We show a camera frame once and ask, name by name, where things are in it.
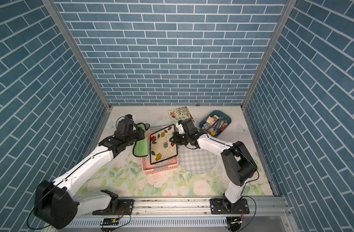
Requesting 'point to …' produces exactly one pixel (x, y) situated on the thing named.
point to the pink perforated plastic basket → (170, 166)
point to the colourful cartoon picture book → (179, 113)
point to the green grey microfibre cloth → (140, 147)
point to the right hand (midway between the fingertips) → (170, 139)
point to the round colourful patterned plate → (161, 163)
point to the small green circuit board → (111, 221)
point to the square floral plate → (161, 149)
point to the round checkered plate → (196, 161)
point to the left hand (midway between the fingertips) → (148, 131)
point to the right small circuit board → (234, 220)
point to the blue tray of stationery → (215, 123)
